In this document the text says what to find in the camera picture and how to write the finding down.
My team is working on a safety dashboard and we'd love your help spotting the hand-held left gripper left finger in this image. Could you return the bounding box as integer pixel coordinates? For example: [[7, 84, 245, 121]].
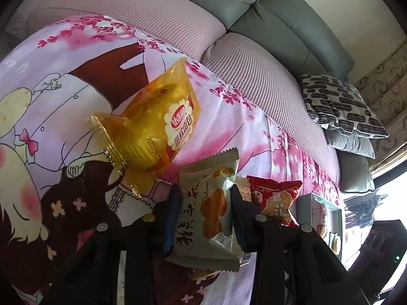
[[41, 184, 183, 305]]

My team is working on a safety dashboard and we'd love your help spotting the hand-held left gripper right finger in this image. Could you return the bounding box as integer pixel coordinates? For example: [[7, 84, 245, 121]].
[[229, 185, 366, 305]]

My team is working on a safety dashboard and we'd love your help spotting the beige biscuit packet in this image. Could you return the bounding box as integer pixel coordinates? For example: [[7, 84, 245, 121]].
[[164, 148, 240, 272]]

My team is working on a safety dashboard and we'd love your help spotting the teal-rimmed cardboard box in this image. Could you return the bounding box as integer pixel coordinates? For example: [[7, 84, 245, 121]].
[[297, 192, 344, 261]]

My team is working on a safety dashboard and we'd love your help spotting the cream long pastry packet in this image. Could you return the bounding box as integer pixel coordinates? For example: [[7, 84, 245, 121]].
[[235, 177, 255, 266]]

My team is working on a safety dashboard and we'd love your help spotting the red cartoon snack packet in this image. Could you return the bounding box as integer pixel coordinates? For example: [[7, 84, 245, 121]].
[[246, 175, 303, 227]]

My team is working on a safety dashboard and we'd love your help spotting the yellow bread packet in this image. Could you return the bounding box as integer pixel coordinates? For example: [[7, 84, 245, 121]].
[[88, 57, 202, 201]]

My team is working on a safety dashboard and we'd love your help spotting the grey pillow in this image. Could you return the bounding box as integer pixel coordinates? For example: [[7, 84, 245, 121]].
[[324, 129, 376, 160]]

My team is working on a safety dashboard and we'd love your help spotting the pink knitted sofa cover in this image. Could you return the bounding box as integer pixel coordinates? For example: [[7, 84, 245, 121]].
[[202, 32, 341, 185], [6, 0, 228, 63]]

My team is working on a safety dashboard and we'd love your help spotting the black and white patterned pillow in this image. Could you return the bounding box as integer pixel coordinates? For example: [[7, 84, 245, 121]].
[[299, 74, 390, 140]]

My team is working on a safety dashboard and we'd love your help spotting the printed cartoon blanket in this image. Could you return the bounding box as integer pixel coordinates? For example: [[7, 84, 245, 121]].
[[0, 14, 345, 305]]

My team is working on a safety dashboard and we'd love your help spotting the grey sofa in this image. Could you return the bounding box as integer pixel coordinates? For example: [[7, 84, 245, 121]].
[[64, 0, 376, 194]]

